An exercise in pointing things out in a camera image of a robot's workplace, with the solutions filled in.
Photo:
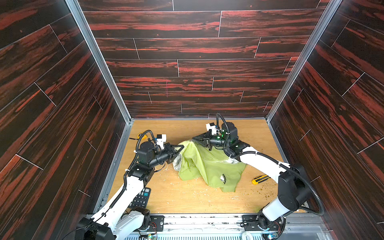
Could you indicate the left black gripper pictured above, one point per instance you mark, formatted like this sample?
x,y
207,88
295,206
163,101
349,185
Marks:
x,y
169,152

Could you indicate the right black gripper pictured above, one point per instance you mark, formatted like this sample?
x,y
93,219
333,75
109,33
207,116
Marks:
x,y
205,141

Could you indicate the green jacket with printed lining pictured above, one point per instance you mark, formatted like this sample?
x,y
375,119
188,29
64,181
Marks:
x,y
214,166

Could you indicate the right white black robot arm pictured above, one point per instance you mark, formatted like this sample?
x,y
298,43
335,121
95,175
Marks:
x,y
294,188

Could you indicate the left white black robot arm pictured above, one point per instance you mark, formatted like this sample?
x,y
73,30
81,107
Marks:
x,y
107,223

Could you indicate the black calculator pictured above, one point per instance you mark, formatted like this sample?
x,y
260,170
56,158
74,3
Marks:
x,y
141,199

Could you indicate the yellow utility knife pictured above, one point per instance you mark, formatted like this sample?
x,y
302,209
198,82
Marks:
x,y
260,179

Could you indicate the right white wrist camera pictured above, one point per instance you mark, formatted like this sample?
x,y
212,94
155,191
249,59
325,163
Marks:
x,y
213,128

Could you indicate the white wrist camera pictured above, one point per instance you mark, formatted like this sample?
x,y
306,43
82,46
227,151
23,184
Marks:
x,y
161,140
213,128

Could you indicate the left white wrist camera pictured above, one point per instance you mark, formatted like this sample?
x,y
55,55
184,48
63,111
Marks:
x,y
161,140

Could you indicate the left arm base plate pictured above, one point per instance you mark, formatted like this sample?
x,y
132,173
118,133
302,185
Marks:
x,y
153,223

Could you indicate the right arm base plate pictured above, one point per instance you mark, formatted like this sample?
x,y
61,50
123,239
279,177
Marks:
x,y
255,222

